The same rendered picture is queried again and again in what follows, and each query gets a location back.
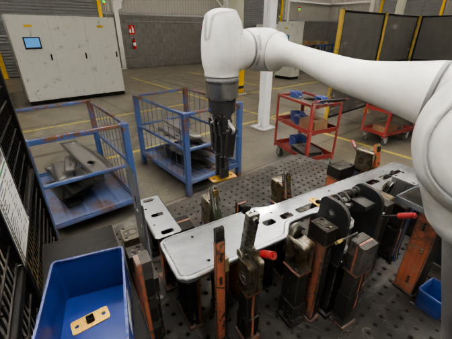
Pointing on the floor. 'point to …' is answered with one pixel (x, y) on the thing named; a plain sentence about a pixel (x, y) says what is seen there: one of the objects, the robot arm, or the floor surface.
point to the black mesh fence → (43, 229)
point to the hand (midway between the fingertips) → (222, 165)
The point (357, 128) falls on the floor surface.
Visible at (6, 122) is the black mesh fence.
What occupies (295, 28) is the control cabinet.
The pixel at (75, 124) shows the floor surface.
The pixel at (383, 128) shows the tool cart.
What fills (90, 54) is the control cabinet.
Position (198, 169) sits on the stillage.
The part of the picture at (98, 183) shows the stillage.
